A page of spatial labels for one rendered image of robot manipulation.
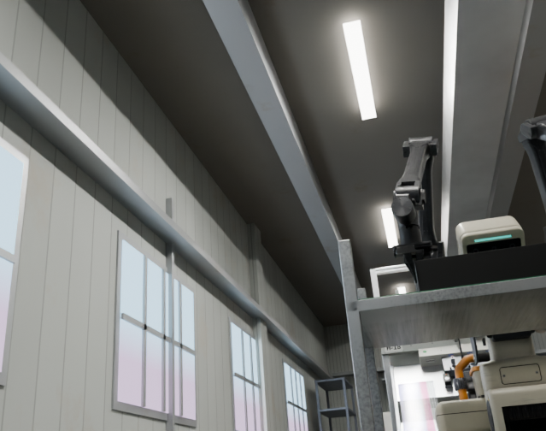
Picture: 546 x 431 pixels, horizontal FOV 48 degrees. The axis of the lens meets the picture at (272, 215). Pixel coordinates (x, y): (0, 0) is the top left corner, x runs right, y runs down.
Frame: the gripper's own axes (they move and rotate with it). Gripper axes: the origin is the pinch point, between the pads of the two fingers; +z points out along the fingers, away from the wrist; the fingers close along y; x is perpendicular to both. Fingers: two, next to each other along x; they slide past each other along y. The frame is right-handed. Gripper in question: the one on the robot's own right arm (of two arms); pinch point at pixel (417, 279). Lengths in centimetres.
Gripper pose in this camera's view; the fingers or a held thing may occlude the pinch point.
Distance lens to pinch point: 168.0
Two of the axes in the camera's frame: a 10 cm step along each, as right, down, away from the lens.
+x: 2.2, 4.0, 8.9
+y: 9.7, -1.4, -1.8
